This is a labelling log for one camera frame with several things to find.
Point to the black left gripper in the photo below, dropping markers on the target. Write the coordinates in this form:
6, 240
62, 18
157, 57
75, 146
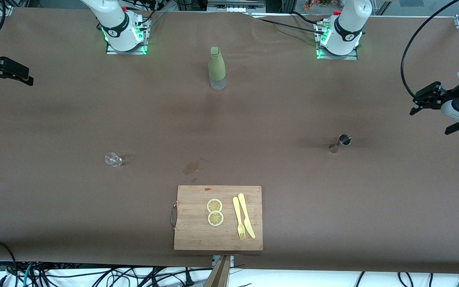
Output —
444, 96

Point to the steel jigger measuring cup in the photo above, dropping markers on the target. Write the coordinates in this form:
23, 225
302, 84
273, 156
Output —
345, 139

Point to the clear glass beaker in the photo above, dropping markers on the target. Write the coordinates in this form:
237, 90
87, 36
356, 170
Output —
113, 159

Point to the green sleeved glass bottle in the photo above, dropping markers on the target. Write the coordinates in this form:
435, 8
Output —
216, 67

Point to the yellow plastic knife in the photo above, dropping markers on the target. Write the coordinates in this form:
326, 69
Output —
244, 211

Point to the yellow plastic fork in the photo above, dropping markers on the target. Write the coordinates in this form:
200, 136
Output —
236, 211

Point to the grey equipment rack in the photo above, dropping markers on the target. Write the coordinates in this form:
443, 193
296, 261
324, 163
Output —
233, 4

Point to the bamboo cutting board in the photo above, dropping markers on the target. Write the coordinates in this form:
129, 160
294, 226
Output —
193, 231

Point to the lemon slice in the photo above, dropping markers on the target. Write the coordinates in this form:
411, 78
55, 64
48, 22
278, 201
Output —
215, 218
214, 205

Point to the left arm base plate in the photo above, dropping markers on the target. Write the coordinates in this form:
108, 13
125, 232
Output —
349, 57

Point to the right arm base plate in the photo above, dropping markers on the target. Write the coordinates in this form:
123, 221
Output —
134, 52

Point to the aluminium profile post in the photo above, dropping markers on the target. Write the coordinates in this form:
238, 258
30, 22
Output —
219, 277

